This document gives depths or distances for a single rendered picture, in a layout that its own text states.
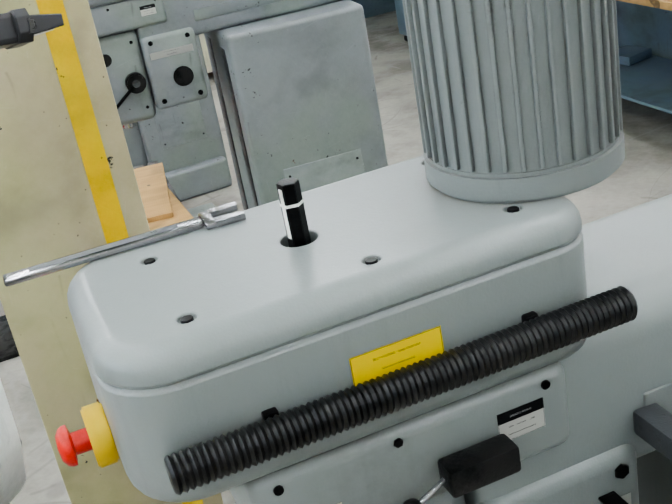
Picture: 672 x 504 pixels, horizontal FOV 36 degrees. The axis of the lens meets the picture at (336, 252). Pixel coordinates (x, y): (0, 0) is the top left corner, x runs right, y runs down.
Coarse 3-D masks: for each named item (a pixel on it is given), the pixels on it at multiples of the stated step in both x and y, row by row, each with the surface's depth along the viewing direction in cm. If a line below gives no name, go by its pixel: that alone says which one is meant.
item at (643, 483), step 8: (648, 456) 124; (656, 456) 122; (664, 456) 120; (640, 464) 126; (648, 464) 125; (656, 464) 123; (664, 464) 121; (640, 472) 127; (648, 472) 125; (656, 472) 123; (664, 472) 122; (640, 480) 128; (648, 480) 126; (656, 480) 124; (664, 480) 122; (640, 488) 128; (648, 488) 126; (656, 488) 125; (664, 488) 123; (640, 496) 129; (648, 496) 127; (656, 496) 125; (664, 496) 123
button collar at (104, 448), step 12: (84, 408) 96; (96, 408) 95; (84, 420) 94; (96, 420) 94; (96, 432) 94; (108, 432) 94; (96, 444) 94; (108, 444) 94; (96, 456) 94; (108, 456) 95
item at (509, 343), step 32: (544, 320) 93; (576, 320) 93; (608, 320) 94; (448, 352) 90; (480, 352) 90; (512, 352) 91; (544, 352) 93; (384, 384) 88; (416, 384) 88; (448, 384) 89; (288, 416) 86; (320, 416) 86; (352, 416) 87; (192, 448) 84; (224, 448) 84; (256, 448) 84; (288, 448) 85; (192, 480) 82
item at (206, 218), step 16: (224, 208) 106; (176, 224) 104; (192, 224) 104; (208, 224) 103; (224, 224) 104; (128, 240) 103; (144, 240) 102; (160, 240) 103; (64, 256) 102; (80, 256) 101; (96, 256) 101; (16, 272) 100; (32, 272) 100; (48, 272) 100
